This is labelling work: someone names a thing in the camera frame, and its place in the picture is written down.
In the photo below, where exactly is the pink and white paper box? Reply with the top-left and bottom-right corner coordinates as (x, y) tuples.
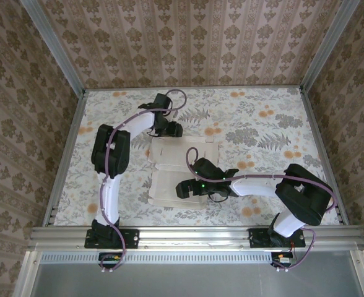
(147, 137), (220, 209)

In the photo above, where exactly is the floral print tablecloth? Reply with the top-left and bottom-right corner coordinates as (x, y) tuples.
(54, 88), (340, 226)

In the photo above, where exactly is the grey metal panel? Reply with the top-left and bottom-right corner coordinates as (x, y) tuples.
(30, 262), (364, 297)

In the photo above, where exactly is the black power connector block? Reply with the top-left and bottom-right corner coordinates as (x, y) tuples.
(98, 252), (123, 269)
(271, 252), (296, 267)

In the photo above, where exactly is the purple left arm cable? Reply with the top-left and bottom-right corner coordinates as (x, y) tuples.
(98, 88), (188, 275)

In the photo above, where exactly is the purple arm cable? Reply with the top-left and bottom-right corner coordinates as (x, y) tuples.
(186, 147), (336, 273)
(98, 88), (188, 275)

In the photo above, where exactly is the aluminium table edge rail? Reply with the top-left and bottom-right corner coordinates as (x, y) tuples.
(27, 225), (364, 251)

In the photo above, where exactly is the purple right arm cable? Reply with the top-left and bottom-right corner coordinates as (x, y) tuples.
(186, 147), (336, 273)

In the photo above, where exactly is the slotted grey cable duct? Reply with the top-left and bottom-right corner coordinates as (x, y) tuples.
(41, 251), (274, 264)

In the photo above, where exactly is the thin aluminium wall-side rail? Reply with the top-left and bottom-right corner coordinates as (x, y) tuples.
(84, 85), (303, 92)

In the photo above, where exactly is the aluminium table side rail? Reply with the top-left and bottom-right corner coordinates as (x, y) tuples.
(300, 88), (349, 226)
(42, 89), (87, 226)

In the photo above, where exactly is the aluminium frame post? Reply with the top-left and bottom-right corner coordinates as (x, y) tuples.
(301, 0), (364, 92)
(18, 0), (87, 94)

